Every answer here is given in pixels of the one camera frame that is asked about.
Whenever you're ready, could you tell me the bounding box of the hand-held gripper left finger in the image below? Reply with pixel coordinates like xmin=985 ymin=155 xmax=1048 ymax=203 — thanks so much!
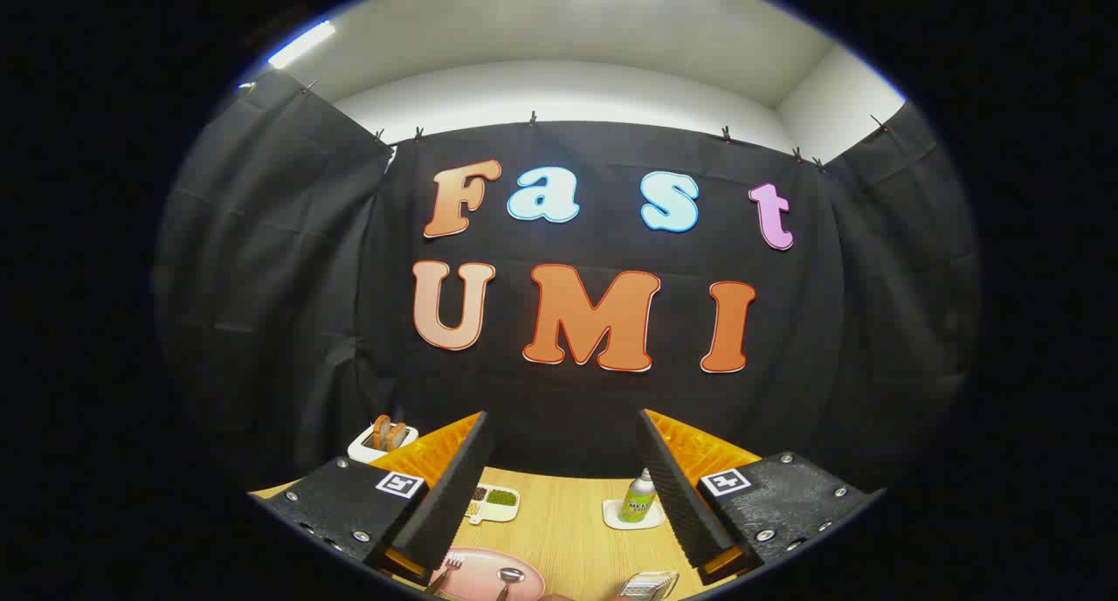
xmin=249 ymin=411 xmax=495 ymax=587

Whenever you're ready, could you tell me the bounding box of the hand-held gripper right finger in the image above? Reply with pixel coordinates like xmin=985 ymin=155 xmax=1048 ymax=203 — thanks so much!
xmin=635 ymin=409 xmax=885 ymax=586

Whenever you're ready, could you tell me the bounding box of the fork with brown handle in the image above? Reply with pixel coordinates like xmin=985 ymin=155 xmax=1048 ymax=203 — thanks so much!
xmin=425 ymin=556 xmax=463 ymax=595

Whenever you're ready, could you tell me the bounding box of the green soda bottle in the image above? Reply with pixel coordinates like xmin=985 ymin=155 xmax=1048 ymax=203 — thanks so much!
xmin=618 ymin=468 xmax=658 ymax=524

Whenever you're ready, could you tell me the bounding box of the white divided snack tray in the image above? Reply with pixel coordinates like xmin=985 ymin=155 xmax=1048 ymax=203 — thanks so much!
xmin=466 ymin=483 xmax=521 ymax=526

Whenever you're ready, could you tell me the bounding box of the white square coaster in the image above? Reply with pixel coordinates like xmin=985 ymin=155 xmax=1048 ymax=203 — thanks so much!
xmin=602 ymin=498 xmax=666 ymax=531

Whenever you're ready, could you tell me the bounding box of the pink round plate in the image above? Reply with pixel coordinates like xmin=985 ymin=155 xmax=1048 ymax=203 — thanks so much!
xmin=430 ymin=546 xmax=547 ymax=601

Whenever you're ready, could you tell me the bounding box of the white toaster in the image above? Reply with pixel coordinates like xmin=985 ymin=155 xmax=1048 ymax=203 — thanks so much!
xmin=348 ymin=422 xmax=420 ymax=464

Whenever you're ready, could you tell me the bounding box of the metal wire basket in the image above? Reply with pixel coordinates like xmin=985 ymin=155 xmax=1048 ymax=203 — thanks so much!
xmin=618 ymin=570 xmax=680 ymax=601

